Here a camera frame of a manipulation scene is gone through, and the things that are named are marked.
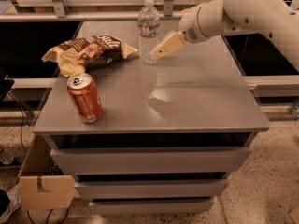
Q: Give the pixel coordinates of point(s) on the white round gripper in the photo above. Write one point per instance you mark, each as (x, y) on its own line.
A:
(189, 26)

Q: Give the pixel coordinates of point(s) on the clear plastic water bottle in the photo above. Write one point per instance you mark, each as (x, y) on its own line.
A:
(148, 29)

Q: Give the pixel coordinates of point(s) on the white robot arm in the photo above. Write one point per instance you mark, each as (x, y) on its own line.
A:
(273, 19)

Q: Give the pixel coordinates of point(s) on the brown yellow chip bag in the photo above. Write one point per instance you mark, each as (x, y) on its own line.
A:
(75, 56)

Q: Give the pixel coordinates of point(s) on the grey drawer cabinet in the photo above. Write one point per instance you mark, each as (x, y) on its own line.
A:
(170, 135)

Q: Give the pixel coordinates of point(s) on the orange soda can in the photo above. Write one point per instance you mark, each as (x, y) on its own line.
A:
(83, 93)

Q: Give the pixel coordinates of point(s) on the cardboard box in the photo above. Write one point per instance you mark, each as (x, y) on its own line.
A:
(42, 186)

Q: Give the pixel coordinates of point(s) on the white sneaker shoe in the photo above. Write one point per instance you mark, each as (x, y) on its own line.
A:
(10, 201)

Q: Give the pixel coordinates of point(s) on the metal shelf frame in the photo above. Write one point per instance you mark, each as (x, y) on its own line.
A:
(87, 10)

